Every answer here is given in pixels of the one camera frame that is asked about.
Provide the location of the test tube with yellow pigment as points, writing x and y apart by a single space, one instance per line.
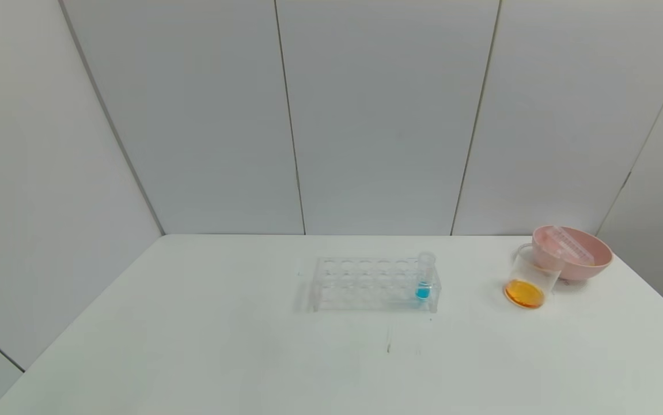
567 243

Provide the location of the clear plastic test tube rack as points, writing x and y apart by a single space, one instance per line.
366 282

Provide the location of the test tube with blue pigment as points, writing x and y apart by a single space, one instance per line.
423 291

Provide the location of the clear plastic beaker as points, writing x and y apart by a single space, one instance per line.
524 293

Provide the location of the pink bowl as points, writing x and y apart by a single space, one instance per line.
596 248

